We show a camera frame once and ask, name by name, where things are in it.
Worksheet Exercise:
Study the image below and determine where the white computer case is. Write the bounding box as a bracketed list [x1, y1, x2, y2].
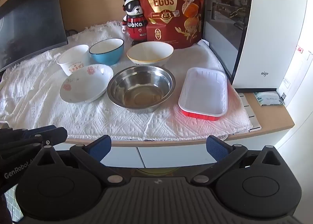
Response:
[202, 0, 310, 90]

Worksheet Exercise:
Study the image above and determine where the panda figurine in red suit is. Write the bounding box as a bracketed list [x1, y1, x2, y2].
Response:
[121, 0, 148, 46]

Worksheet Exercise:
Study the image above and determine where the blue enamel bowl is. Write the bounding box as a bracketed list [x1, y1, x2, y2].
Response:
[88, 38, 125, 66]

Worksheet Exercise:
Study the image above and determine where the white knitted cloth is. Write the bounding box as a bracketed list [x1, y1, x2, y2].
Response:
[0, 21, 253, 141]

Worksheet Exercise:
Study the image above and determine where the red and white tray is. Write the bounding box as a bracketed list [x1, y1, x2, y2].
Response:
[178, 67, 228, 121]

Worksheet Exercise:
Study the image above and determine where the green and white packet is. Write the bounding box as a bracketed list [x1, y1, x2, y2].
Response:
[253, 91, 285, 106]

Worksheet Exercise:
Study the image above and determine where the white drawer front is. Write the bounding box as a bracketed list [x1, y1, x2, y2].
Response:
[105, 146, 143, 169]
[137, 146, 218, 169]

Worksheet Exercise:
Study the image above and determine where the red snack pouch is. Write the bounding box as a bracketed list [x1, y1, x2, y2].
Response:
[134, 0, 206, 49]

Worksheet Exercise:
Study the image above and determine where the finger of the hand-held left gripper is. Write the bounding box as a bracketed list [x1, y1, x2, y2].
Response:
[0, 125, 58, 137]
[22, 127, 68, 147]

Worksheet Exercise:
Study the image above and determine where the black computer monitor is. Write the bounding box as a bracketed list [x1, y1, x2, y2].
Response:
[0, 0, 69, 73]

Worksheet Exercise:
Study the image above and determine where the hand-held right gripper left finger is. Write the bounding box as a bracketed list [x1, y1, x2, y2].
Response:
[34, 135, 124, 187]

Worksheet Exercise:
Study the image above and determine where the white labelled box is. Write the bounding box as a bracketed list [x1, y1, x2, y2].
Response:
[277, 40, 313, 109]

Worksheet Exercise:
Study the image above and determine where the stainless steel bowl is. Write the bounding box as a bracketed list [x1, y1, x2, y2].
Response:
[107, 66, 176, 113]

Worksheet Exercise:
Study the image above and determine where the white bowl with gold rim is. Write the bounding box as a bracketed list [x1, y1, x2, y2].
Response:
[126, 41, 174, 68]

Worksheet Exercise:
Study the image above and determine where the white floral bowl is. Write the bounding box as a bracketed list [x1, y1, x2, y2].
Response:
[60, 64, 114, 104]

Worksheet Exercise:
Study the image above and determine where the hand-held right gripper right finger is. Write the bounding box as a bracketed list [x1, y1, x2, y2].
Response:
[191, 135, 282, 187]

